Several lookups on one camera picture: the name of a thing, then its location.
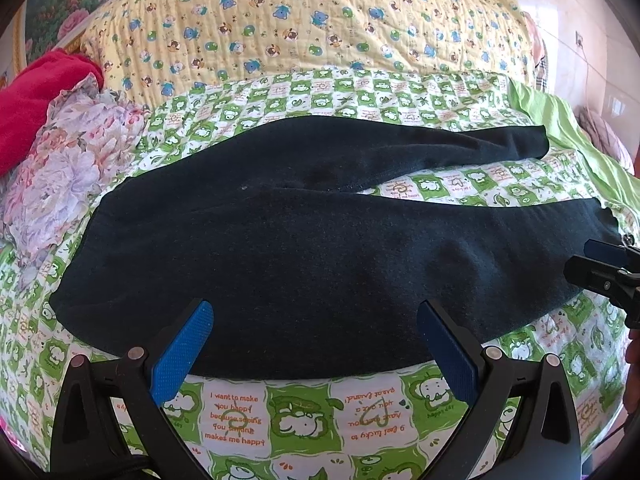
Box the dark navy pants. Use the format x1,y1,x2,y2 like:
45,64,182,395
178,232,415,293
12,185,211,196
49,116,620,379

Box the person's right hand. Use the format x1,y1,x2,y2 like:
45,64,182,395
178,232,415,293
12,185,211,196
623,330,640,414

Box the pink pillow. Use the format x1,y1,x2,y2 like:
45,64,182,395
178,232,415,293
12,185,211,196
576,106,634,176

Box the green white patterned bedsheet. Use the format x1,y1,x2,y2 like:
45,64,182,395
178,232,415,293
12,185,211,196
1,68,639,479

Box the floral pastel blanket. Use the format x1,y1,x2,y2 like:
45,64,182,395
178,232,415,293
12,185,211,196
1,75,149,266

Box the red cloth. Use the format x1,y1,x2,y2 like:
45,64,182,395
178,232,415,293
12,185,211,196
0,49,104,177

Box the yellow cartoon print quilt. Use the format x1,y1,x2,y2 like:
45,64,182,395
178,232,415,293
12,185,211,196
81,0,534,106

